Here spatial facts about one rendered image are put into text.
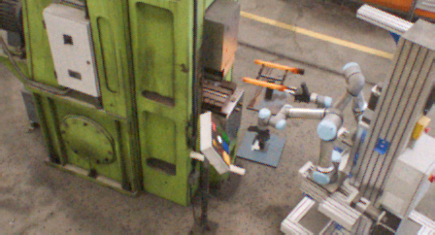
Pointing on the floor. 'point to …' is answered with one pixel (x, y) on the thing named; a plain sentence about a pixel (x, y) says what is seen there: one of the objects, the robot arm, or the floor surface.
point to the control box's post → (205, 190)
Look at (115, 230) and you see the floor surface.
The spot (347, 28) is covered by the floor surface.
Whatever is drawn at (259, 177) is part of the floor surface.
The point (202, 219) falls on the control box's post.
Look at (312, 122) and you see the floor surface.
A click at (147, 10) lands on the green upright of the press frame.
